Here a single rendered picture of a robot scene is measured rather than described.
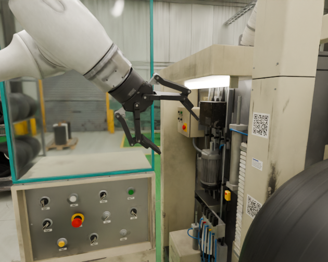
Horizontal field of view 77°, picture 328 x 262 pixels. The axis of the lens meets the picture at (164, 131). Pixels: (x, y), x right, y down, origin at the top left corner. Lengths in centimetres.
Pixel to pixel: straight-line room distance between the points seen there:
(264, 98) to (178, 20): 967
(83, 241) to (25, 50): 83
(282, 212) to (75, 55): 49
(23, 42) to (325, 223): 66
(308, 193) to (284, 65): 35
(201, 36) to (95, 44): 1001
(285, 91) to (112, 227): 87
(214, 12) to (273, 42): 1016
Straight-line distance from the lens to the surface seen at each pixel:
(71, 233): 108
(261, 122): 72
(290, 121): 71
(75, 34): 40
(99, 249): 113
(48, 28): 41
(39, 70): 54
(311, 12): 76
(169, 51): 987
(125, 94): 44
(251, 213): 83
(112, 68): 42
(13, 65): 55
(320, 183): 53
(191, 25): 1036
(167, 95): 49
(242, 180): 86
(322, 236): 46
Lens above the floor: 160
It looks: 10 degrees down
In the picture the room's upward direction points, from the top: straight up
